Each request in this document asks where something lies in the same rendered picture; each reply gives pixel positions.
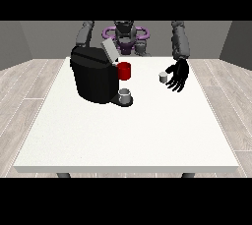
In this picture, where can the pale grey machine lid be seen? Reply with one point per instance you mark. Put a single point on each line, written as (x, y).
(110, 49)

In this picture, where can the dark table leg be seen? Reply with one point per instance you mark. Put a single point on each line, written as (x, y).
(63, 175)
(188, 175)

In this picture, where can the small grey cup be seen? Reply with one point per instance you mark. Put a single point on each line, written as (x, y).
(125, 96)

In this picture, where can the black coffee machine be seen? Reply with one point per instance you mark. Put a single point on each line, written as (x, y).
(94, 75)

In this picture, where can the red pod holder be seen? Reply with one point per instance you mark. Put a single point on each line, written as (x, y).
(124, 70)

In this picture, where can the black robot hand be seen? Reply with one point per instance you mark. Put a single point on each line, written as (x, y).
(179, 73)

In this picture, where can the grey robot trunk purple rings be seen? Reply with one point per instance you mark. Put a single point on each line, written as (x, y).
(124, 37)

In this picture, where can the small grey coffee pod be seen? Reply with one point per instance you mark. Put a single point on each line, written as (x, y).
(163, 77)

